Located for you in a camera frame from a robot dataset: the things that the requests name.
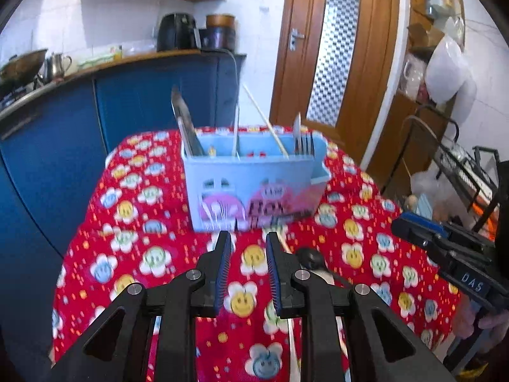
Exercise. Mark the person's right hand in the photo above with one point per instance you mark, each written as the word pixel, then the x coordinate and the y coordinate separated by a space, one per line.
pixel 491 334

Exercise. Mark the red smiley flower tablecloth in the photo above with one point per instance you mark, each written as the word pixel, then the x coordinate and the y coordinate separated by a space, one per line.
pixel 131 215

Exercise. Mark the large steel wok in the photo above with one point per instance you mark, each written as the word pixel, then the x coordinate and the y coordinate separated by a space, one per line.
pixel 22 65

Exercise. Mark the wooden door with glass panel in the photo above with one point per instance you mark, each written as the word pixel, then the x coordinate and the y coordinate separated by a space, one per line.
pixel 302 67

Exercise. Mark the large steel fork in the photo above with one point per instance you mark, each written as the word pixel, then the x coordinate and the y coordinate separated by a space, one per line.
pixel 308 145

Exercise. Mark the steel table knife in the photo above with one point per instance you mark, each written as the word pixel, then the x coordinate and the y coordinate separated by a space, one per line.
pixel 185 123

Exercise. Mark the small steel fork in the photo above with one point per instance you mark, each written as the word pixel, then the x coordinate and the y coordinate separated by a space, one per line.
pixel 297 135

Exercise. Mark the gas stove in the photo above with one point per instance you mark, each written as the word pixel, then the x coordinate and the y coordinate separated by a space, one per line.
pixel 16 91

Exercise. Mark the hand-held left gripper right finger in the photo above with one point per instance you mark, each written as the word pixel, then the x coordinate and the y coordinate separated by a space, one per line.
pixel 273 274

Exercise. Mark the white plastic bag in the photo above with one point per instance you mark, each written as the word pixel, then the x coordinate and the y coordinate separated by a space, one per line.
pixel 447 71

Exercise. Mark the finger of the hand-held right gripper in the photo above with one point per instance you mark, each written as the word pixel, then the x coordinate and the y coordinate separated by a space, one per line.
pixel 419 227

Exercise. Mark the wooden wall shelf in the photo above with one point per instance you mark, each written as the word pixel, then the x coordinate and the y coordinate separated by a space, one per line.
pixel 401 127

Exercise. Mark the light blue packet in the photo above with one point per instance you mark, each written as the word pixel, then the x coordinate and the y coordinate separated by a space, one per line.
pixel 424 205

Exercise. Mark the blue base cabinets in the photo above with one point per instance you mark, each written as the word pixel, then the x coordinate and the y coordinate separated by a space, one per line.
pixel 59 135

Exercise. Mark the clear plastic bag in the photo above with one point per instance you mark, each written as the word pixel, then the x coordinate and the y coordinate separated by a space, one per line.
pixel 431 187

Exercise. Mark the steel kettle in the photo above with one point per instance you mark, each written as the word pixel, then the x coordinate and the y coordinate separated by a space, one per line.
pixel 55 65

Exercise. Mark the light blue utensil holder box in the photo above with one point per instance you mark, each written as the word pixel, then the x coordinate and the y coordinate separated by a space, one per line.
pixel 246 183

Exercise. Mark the black air fryer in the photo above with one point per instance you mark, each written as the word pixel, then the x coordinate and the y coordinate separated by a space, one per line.
pixel 175 32

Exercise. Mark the black spoon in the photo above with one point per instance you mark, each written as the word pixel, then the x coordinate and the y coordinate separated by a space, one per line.
pixel 310 258

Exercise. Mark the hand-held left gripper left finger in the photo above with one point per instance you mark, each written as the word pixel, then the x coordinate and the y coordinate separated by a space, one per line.
pixel 223 274

